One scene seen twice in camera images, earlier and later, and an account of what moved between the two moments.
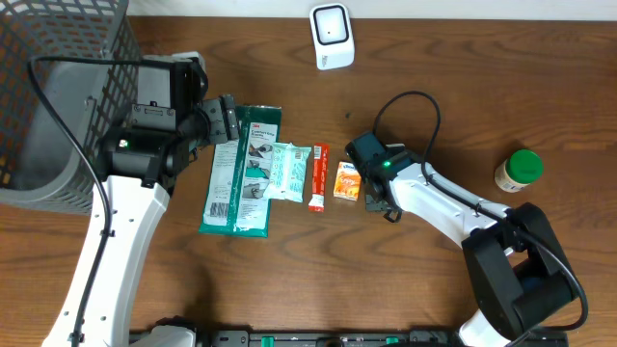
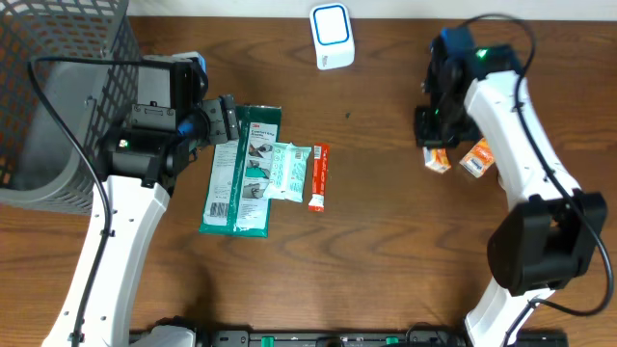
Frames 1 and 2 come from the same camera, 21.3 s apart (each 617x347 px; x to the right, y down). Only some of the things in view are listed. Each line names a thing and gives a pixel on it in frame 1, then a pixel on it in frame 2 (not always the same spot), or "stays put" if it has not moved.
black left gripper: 223,114 stays put
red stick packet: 320,172 stays put
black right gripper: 371,201 to 427,137
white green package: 237,198 stays put
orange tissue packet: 348,182 to 437,159
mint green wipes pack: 287,172 stays put
